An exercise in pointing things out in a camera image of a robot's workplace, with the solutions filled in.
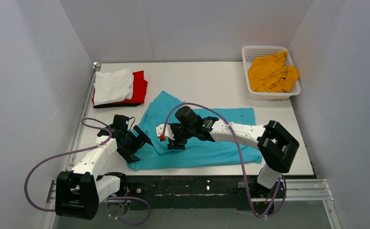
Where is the turquoise t shirt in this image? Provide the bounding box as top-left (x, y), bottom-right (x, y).
top-left (127, 91), bottom-right (262, 171)

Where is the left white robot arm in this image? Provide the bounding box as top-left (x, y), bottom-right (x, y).
top-left (55, 115), bottom-right (152, 220)

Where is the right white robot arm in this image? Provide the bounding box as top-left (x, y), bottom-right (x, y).
top-left (156, 103), bottom-right (299, 189)

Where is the black folded t shirt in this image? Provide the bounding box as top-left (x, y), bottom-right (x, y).
top-left (93, 103), bottom-right (141, 109)

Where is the red folded t shirt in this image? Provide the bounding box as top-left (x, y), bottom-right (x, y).
top-left (92, 71), bottom-right (148, 106)

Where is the white folded t shirt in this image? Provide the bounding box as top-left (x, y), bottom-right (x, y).
top-left (93, 68), bottom-right (134, 105)

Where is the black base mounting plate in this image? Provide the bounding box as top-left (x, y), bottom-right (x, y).
top-left (117, 175), bottom-right (250, 210)

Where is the yellow crumpled t shirt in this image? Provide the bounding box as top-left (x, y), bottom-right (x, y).
top-left (247, 51), bottom-right (299, 93)

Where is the white plastic basket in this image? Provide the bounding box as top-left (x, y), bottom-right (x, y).
top-left (242, 46), bottom-right (301, 100)

